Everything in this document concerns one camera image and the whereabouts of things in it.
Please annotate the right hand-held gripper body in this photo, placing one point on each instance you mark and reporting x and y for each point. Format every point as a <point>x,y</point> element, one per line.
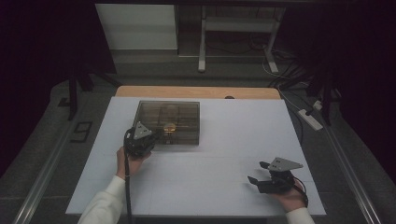
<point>275,186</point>

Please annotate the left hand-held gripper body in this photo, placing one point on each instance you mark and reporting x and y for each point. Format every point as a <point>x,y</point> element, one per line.
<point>138,144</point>

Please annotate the round gold badge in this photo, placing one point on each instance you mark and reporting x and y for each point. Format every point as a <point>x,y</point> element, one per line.
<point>170,128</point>

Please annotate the transparent brown drawer box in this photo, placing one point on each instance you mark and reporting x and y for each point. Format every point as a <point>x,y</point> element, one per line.
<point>183,115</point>

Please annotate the person's left hand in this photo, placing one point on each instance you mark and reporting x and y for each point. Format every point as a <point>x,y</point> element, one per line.
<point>132,165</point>

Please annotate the person's right hand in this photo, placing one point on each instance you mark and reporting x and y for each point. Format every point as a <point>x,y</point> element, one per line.
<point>291,200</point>

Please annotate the white table mat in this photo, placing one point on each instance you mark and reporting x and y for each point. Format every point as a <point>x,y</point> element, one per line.
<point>236,140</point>

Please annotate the white power strip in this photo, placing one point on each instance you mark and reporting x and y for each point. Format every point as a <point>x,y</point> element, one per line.
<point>310,119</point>

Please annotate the black round table grommet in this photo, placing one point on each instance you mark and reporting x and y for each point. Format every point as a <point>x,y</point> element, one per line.
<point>229,97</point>

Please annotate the black floor stand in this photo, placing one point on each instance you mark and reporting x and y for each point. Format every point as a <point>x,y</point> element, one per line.
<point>73,99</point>
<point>326,105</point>

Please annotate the white plug adapter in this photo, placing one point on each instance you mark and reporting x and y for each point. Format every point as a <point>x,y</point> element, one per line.
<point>318,105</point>

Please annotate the white cabinet panel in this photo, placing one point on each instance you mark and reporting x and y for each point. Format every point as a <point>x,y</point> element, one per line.
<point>137,26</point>

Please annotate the black floor socket frame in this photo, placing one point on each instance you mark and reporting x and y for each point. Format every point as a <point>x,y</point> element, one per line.
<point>76,137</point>

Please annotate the aluminium floor rail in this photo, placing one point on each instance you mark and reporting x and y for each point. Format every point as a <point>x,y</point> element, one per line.
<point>40,183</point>
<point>351,180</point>

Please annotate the white metal desk frame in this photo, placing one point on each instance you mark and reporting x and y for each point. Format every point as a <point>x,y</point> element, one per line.
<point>201,46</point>

